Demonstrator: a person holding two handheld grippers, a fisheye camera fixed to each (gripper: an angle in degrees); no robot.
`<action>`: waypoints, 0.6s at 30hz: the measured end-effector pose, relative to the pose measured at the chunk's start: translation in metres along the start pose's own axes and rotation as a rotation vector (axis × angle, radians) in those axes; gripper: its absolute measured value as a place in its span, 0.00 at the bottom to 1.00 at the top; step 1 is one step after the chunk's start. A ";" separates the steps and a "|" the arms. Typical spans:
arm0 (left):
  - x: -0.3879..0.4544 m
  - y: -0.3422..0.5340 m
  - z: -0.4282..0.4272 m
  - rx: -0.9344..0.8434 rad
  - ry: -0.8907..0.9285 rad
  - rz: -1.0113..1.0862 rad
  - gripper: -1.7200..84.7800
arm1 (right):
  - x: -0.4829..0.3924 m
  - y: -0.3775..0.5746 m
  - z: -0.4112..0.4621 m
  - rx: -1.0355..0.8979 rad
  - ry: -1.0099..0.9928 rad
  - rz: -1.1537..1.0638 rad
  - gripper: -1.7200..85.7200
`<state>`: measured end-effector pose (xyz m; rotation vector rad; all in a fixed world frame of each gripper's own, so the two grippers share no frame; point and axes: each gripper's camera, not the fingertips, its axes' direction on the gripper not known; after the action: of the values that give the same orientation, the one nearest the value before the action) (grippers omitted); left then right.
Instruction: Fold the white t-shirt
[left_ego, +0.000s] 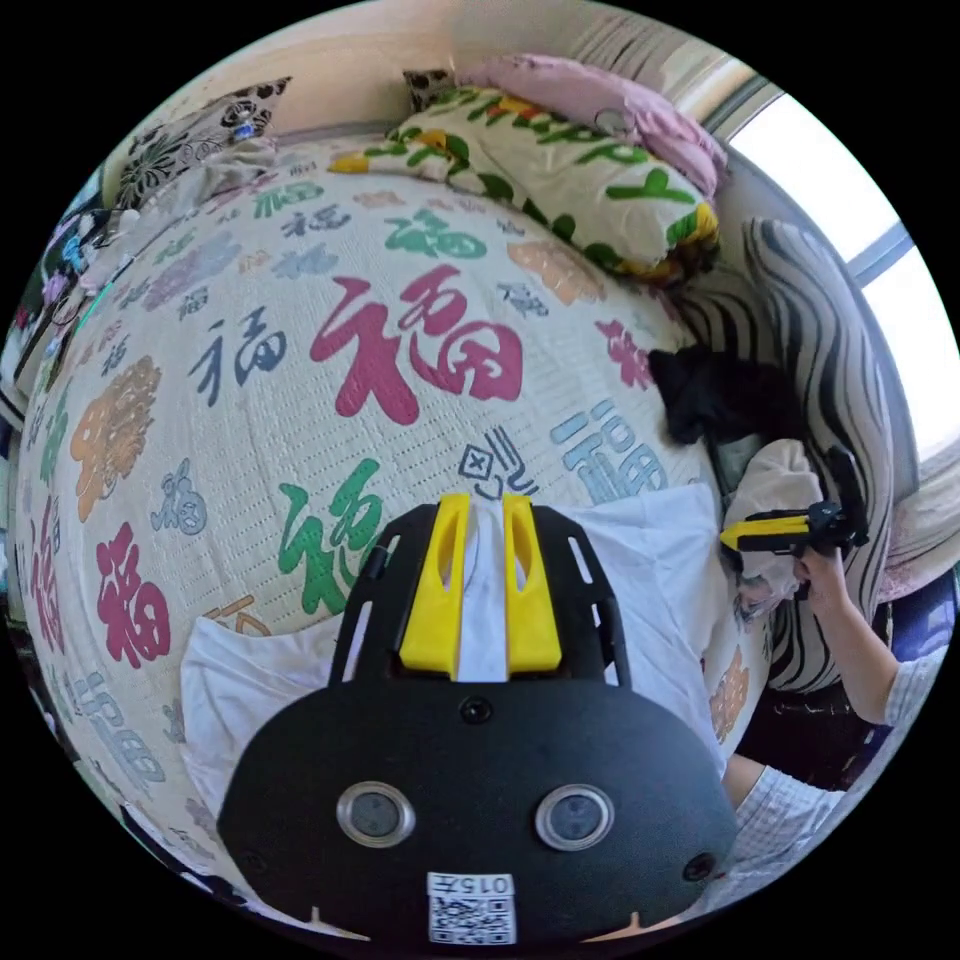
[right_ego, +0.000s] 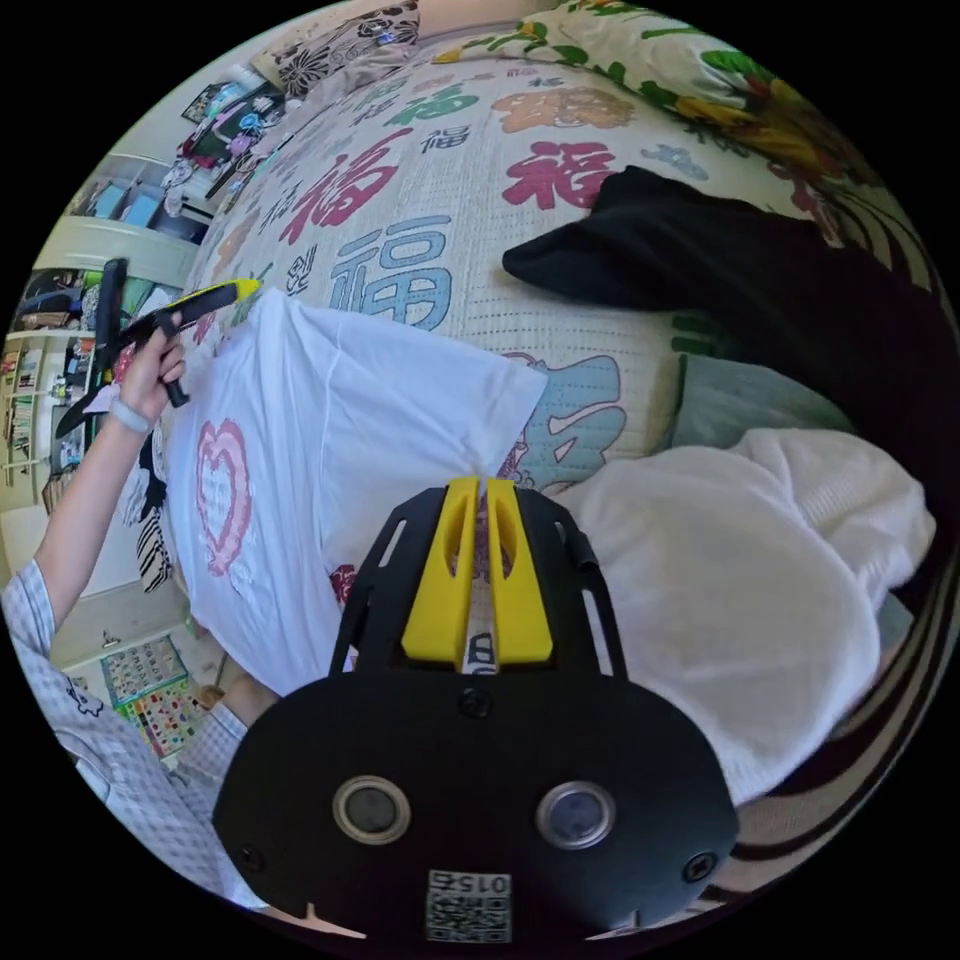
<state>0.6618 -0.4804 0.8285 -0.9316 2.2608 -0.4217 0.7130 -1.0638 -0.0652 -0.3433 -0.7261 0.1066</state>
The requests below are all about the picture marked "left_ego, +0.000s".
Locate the small black patterned cushion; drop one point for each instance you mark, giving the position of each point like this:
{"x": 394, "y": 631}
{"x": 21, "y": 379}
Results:
{"x": 427, "y": 88}

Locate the black and white floral cushion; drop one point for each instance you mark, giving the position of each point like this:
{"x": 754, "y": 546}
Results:
{"x": 195, "y": 142}

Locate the folded blanket with green print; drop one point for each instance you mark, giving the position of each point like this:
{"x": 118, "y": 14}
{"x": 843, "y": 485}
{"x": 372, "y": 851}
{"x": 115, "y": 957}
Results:
{"x": 570, "y": 172}

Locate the person's body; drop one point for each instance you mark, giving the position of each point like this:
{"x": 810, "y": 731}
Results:
{"x": 787, "y": 817}

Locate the person's right hand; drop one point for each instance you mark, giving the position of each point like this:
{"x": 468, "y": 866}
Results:
{"x": 821, "y": 574}

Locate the beige curtain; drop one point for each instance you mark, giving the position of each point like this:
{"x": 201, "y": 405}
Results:
{"x": 660, "y": 56}

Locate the window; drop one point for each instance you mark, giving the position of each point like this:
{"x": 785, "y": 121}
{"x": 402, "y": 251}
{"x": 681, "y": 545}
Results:
{"x": 847, "y": 180}

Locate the person's right forearm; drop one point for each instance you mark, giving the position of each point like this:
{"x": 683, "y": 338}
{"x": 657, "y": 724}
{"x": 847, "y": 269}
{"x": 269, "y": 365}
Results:
{"x": 855, "y": 652}

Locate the pile of clothes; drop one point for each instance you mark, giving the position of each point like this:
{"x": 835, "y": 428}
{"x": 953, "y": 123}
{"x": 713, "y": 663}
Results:
{"x": 720, "y": 390}

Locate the white t-shirt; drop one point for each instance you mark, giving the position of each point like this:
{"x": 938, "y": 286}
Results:
{"x": 660, "y": 570}

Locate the bed with printed quilt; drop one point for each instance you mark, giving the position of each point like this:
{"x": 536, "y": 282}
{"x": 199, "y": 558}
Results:
{"x": 247, "y": 450}

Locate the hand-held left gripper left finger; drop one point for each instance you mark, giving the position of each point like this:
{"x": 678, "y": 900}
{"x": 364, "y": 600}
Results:
{"x": 435, "y": 600}

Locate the pink pillow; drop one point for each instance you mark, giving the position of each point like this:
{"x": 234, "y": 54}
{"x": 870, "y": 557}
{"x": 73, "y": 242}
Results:
{"x": 600, "y": 94}

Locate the black and white striped blanket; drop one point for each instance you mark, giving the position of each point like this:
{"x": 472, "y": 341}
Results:
{"x": 817, "y": 337}

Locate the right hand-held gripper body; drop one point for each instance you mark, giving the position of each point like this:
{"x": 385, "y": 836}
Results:
{"x": 829, "y": 529}

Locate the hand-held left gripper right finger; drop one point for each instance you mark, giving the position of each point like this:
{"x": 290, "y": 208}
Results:
{"x": 534, "y": 607}

